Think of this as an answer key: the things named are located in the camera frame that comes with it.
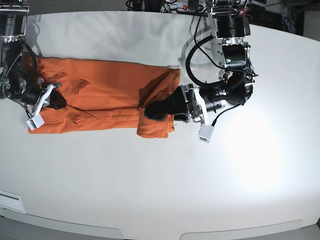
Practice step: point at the power strip with red switch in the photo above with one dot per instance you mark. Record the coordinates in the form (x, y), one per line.
(184, 7)

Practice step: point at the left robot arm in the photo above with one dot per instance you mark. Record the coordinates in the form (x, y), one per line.
(229, 24)

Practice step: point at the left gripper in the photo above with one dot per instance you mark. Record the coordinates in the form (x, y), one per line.
(187, 103)

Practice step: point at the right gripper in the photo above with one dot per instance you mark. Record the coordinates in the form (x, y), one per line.
(26, 90)

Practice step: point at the orange T-shirt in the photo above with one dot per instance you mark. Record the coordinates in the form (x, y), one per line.
(102, 95)

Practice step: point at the white label sticker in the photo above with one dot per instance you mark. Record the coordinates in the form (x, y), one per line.
(11, 202)

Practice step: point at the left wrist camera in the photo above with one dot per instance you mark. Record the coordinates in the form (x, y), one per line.
(205, 133)

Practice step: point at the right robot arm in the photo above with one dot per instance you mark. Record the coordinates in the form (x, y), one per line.
(19, 63)

